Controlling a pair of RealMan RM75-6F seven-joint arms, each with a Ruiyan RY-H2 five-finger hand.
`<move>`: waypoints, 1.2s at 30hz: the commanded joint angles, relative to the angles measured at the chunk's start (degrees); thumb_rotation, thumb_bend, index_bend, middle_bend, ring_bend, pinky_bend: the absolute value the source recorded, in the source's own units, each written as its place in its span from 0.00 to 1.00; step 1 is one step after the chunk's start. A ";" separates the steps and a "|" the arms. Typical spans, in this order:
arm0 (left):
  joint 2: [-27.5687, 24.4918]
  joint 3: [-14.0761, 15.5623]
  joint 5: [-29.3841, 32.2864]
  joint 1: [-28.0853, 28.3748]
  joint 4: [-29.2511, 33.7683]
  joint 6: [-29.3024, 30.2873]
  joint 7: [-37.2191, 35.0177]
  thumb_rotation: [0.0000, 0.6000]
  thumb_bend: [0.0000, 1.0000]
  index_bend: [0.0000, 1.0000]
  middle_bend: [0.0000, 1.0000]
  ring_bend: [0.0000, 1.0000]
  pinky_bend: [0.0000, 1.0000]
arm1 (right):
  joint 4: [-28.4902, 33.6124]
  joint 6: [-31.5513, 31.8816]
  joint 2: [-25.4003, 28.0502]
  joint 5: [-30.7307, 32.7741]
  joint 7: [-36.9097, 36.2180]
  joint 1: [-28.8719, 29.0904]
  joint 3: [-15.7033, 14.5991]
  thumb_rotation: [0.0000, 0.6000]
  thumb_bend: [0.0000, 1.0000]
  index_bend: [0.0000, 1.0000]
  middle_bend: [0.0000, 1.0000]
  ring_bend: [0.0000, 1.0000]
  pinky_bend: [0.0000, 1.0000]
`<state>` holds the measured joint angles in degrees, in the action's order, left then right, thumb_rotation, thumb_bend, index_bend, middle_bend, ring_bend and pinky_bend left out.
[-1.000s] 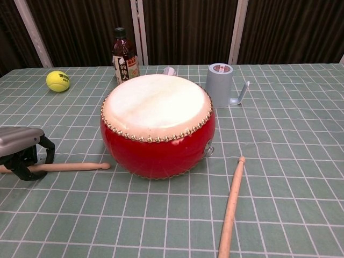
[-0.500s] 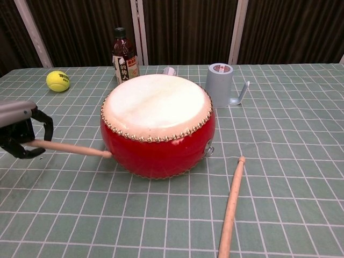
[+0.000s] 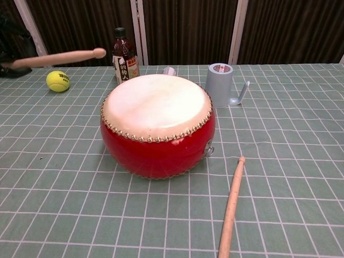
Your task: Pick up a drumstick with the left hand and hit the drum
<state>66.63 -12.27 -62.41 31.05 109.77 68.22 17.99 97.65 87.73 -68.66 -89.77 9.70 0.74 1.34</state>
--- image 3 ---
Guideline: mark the yellow tennis ball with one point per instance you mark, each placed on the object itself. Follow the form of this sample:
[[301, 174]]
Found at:
[[57, 81]]

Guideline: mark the wooden drumstick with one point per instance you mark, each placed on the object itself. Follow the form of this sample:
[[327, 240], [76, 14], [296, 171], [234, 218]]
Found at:
[[59, 58], [232, 204]]

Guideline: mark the white partition frame post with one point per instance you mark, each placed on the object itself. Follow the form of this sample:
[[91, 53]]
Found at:
[[37, 40], [139, 32], [237, 32]]

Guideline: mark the green checked tablecloth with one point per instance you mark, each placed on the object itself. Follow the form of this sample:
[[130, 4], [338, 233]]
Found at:
[[172, 215]]

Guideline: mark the grey plastic mug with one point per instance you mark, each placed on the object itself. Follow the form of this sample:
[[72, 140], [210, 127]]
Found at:
[[219, 86]]

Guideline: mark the red drum with white skin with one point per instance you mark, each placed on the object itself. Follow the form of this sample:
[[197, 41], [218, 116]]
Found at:
[[156, 118]]

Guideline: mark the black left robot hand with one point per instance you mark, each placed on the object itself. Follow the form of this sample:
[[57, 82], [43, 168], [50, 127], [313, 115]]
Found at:
[[10, 45]]

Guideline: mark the brown tea bottle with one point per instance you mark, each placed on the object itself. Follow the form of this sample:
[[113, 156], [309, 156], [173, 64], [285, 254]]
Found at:
[[125, 59]]

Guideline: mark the small clear plastic object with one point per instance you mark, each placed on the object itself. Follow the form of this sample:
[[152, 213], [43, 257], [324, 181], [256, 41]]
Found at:
[[169, 71]]

